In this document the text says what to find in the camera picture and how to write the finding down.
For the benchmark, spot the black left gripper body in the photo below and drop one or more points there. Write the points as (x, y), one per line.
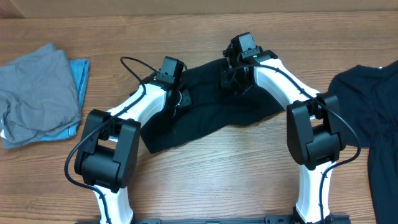
(183, 99)

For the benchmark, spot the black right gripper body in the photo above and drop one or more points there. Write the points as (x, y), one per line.
(228, 79)

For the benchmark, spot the black shorts with patterned waistband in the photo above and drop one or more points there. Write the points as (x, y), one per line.
(212, 108)

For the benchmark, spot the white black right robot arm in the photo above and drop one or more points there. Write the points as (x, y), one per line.
(314, 136)

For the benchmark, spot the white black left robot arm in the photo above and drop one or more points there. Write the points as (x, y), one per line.
(106, 155)

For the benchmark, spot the blue folded garment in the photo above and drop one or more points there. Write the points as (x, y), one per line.
(80, 71)

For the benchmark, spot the dark navy t-shirt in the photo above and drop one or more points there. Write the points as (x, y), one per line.
(368, 103)

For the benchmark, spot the grey folded garment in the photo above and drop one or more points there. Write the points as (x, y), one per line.
(39, 97)

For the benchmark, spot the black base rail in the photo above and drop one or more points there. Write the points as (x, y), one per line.
(211, 221)

